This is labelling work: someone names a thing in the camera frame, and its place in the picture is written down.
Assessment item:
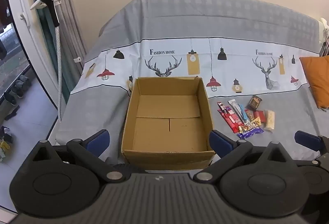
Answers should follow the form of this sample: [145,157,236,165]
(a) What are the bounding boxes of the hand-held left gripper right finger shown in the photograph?
[193,130,292,183]

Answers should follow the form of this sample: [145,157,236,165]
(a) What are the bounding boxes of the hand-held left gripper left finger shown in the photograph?
[32,129,131,183]

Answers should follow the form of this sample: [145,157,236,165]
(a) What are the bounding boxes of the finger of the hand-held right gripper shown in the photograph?
[295,131,329,162]

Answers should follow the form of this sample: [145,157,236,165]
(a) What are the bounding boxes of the long red snack packet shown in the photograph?
[223,112,245,133]

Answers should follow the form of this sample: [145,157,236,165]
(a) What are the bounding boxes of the purple snack packet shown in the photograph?
[238,126,265,140]

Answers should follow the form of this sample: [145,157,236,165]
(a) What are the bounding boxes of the red snack packet with figure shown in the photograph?
[217,102,232,118]

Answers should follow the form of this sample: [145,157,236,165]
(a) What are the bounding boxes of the yellow snack packet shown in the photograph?
[239,116,262,133]

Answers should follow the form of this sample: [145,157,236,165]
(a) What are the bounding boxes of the cream white snack packet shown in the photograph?
[263,110,275,133]

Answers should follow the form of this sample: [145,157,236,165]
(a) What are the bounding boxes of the cardboard box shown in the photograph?
[121,76,216,170]

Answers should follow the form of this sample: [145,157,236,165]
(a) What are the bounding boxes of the blue snack packet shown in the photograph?
[236,103,250,123]

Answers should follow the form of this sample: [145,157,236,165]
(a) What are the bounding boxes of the small red snack packet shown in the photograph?
[253,110,267,123]

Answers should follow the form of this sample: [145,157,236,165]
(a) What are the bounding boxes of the brown chocolate packet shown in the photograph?
[247,95,263,111]

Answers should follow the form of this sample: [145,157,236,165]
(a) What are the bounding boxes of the orange pillow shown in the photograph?
[299,55,329,112]

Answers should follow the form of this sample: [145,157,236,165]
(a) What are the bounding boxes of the yellow and white floor clutter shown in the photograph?
[0,126,14,161]

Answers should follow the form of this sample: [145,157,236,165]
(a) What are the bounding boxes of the dark shoes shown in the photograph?
[3,91,20,107]
[13,75,32,98]

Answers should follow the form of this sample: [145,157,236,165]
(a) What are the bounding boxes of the grey curtain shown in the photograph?
[44,0,88,78]

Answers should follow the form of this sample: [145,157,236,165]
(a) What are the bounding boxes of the printed grey bed sheet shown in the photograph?
[55,0,329,164]

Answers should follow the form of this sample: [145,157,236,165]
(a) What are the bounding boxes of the teal curtain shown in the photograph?
[27,0,71,103]

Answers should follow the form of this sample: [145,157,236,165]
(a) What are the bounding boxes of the dark hanging cloth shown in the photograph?
[0,0,11,32]

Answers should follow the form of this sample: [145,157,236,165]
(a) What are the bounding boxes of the white bedside fixture with cables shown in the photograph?
[318,18,329,57]

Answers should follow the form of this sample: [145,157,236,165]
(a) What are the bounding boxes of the white window frame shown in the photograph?
[3,0,60,118]

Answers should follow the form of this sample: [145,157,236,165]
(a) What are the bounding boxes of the black garment steamer with hose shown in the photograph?
[32,0,63,123]

